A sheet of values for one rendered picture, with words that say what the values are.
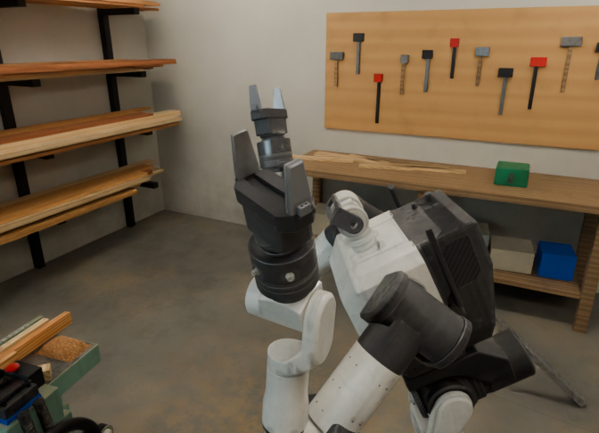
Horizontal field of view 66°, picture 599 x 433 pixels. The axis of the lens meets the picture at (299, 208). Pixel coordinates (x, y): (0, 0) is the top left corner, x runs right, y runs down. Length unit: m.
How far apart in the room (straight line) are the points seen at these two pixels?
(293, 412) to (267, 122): 0.71
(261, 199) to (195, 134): 4.20
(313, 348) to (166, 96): 4.37
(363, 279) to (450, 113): 2.88
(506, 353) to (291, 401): 0.61
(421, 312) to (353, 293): 0.17
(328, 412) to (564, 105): 3.11
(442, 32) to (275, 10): 1.38
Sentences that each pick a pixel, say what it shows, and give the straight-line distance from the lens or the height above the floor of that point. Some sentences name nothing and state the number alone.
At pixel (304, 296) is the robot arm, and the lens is 0.64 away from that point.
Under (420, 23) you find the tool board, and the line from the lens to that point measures 3.70.
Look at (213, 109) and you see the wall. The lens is 4.56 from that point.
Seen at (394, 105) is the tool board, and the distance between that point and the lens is 3.76.
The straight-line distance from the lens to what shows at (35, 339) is 1.58.
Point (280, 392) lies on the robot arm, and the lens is 0.73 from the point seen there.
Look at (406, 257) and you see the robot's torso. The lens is 0.89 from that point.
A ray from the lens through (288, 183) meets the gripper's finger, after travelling 0.48.
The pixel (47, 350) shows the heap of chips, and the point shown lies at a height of 0.92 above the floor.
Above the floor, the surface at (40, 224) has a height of 0.54.
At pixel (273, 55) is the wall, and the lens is 4.16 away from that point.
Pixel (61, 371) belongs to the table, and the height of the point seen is 0.90.
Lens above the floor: 1.74
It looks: 20 degrees down
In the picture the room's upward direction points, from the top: straight up
